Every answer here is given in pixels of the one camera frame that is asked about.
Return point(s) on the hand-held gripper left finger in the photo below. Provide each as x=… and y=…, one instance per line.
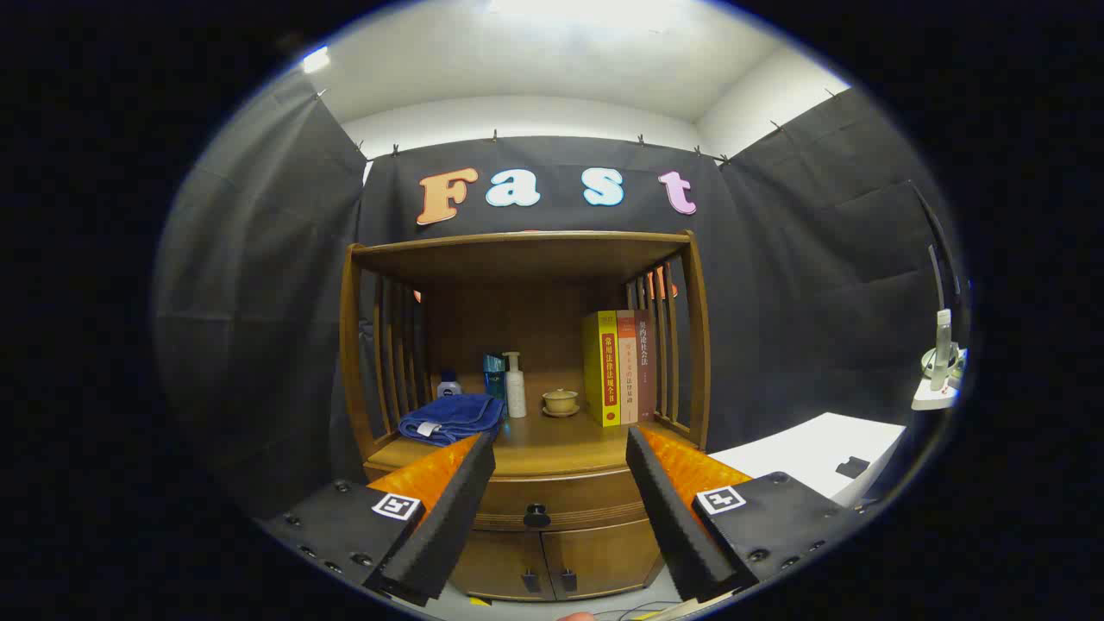
x=448, y=526

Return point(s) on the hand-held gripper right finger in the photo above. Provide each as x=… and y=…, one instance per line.
x=673, y=526

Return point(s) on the wooden drawer with black knob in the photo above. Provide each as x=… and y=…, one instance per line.
x=561, y=496

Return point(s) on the wooden cabinet door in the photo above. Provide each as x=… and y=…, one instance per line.
x=604, y=556
x=492, y=561

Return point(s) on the wooden countertop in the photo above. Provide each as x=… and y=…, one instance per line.
x=552, y=440

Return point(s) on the white side cabinet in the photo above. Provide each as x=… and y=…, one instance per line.
x=802, y=448

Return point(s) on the wooden cabinet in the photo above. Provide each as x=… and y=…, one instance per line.
x=517, y=259

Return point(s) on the folded blue towel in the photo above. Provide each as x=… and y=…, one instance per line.
x=453, y=418

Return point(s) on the small white blue-capped bottle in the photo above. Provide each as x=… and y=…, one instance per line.
x=448, y=386

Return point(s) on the white pump bottle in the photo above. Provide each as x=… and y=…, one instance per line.
x=516, y=392

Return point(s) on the cream orange book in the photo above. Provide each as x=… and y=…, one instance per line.
x=628, y=379

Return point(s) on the brown book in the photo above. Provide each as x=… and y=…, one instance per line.
x=647, y=371

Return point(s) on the teal blue bottle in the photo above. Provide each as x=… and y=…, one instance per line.
x=494, y=371

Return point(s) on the beige lidded teacup with saucer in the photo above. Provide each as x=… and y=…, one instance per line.
x=561, y=401

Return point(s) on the thick yellow book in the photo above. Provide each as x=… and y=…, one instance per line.
x=608, y=371

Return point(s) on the small black block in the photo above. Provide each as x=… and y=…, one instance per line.
x=852, y=467

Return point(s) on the white round stand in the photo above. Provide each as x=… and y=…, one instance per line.
x=936, y=398

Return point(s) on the ceiling light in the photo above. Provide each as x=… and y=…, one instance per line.
x=315, y=59

